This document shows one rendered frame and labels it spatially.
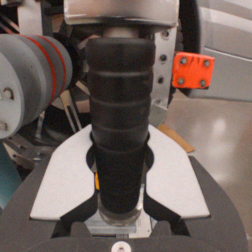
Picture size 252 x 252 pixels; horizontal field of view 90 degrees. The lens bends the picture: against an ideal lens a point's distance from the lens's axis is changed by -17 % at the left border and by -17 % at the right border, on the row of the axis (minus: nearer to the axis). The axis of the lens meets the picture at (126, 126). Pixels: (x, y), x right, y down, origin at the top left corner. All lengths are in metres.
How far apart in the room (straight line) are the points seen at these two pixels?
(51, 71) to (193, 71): 0.25
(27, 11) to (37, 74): 0.16
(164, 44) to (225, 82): 0.31
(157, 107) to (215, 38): 0.29
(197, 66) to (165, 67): 0.07
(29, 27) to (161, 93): 0.29
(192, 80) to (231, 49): 0.25
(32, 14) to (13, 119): 0.21
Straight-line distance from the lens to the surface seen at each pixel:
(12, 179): 0.40
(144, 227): 0.89
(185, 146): 1.58
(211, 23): 0.51
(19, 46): 0.23
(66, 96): 0.44
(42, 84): 0.22
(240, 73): 0.59
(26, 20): 0.35
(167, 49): 0.30
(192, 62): 0.32
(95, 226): 0.80
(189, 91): 0.51
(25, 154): 0.48
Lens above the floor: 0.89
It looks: 30 degrees down
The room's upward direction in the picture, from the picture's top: 2 degrees clockwise
